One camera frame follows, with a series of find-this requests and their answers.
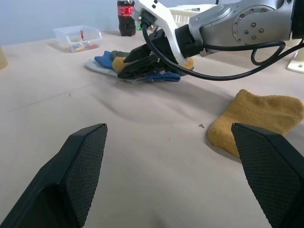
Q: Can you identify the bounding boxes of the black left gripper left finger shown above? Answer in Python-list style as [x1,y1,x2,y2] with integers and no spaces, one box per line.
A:
[0,123,108,228]

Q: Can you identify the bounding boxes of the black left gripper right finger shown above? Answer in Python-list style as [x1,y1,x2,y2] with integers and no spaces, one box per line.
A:
[231,123,304,228]

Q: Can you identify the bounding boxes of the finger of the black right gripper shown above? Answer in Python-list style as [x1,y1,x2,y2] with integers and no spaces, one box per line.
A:
[124,43,155,63]
[117,55,160,80]

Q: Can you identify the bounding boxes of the dark grey sock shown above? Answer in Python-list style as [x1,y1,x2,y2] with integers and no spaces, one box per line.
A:
[111,50,130,59]

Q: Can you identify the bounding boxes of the mustard yellow sock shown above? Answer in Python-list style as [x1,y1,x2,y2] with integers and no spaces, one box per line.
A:
[181,57,195,71]
[206,89,304,159]
[112,56,129,72]

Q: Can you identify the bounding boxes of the blue sock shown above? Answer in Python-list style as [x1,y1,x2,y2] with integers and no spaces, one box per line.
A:
[94,50,115,70]
[144,72,181,83]

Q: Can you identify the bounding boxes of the white plastic basket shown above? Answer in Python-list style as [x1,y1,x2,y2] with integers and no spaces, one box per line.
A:
[169,4,220,25]

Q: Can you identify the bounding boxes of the light grey sock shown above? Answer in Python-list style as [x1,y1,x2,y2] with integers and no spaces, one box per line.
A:
[84,58,152,85]

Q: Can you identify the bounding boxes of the cola bottle red label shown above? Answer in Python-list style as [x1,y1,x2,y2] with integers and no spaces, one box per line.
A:
[117,0,136,37]

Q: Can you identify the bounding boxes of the clear plastic container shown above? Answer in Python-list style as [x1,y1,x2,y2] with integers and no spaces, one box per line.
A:
[52,25,103,53]

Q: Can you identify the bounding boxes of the white plastic stand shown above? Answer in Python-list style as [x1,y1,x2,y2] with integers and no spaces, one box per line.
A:
[286,42,304,73]

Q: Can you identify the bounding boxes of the pale yellow container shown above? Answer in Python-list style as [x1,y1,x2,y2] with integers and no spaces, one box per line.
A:
[0,46,9,70]

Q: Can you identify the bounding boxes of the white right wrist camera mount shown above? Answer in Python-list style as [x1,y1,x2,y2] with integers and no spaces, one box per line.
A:
[132,0,193,66]

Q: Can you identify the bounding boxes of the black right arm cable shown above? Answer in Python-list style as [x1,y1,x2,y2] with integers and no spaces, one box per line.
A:
[140,16,304,82]

